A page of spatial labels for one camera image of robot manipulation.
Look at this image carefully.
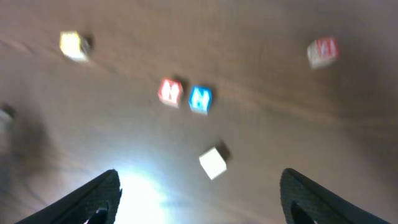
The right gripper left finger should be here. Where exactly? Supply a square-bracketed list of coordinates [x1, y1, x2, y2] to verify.
[17, 169, 122, 224]

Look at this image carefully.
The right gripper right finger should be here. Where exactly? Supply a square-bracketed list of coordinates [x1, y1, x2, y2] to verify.
[279, 168, 388, 224]

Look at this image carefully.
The red letter A block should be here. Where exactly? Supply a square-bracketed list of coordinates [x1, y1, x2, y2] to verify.
[1, 104, 15, 154]

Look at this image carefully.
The red letter I block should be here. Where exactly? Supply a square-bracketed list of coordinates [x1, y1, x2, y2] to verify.
[158, 78, 183, 108]

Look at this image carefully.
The red block turning blue 2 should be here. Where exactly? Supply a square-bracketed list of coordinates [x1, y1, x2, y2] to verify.
[188, 85, 212, 114]

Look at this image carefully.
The plain white wooden block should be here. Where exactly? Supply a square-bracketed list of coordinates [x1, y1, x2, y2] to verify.
[199, 147, 227, 180]

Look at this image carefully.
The blue and white block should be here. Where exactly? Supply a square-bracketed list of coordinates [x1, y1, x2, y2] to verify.
[307, 36, 339, 69]

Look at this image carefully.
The yellow wooden block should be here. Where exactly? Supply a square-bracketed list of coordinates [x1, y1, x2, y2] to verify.
[59, 30, 91, 62]

